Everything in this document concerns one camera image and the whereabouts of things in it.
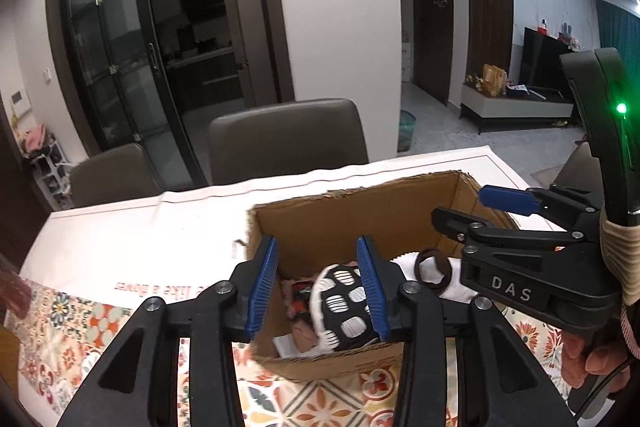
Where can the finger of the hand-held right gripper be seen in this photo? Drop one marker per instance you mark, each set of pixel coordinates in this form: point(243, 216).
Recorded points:
point(455, 219)
point(505, 199)

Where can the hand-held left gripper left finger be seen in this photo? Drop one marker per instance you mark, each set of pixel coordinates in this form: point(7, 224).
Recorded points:
point(262, 287)

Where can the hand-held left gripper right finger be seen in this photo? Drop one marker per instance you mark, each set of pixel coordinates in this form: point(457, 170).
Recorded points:
point(372, 292)

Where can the black white patterned pouch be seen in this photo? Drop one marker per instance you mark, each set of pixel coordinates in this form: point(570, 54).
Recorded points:
point(340, 302)

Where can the black patterned silk scarf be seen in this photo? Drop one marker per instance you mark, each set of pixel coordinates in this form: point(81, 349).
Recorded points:
point(300, 302)

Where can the white wipe cloth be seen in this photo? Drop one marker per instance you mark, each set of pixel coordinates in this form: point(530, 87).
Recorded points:
point(406, 268)

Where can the brown hair scrunchie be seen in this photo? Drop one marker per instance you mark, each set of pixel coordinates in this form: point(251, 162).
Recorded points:
point(446, 269)

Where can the brown cardboard box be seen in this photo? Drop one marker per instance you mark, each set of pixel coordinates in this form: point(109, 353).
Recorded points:
point(320, 222)

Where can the person's right hand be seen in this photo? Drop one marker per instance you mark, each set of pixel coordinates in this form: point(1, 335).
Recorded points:
point(600, 362)

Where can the grey dining chair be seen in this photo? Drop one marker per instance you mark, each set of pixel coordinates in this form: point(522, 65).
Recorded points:
point(575, 167)
point(112, 177)
point(285, 142)

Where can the white tv cabinet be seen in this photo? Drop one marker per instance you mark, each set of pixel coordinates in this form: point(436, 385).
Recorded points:
point(515, 104)

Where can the green basket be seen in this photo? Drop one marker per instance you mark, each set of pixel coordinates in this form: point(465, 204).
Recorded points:
point(407, 132)

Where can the yellow paper bags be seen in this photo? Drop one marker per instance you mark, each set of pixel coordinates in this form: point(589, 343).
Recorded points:
point(492, 79)

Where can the black television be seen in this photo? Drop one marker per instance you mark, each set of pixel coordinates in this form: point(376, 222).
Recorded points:
point(545, 62)

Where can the patterned tile-print tablecloth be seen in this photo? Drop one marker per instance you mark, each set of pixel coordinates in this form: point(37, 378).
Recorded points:
point(125, 232)

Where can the dark wooden door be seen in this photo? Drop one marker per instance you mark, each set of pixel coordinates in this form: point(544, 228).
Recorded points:
point(430, 22)

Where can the teal curtain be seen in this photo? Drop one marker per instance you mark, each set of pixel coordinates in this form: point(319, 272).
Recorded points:
point(617, 27)

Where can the white shoe rack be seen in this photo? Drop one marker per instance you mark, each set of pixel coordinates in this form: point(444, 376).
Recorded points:
point(47, 172)

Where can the glass sliding door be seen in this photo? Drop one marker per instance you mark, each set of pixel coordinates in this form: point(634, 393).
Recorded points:
point(125, 57)

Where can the white wall switch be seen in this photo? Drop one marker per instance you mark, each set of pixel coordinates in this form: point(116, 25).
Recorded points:
point(47, 76)

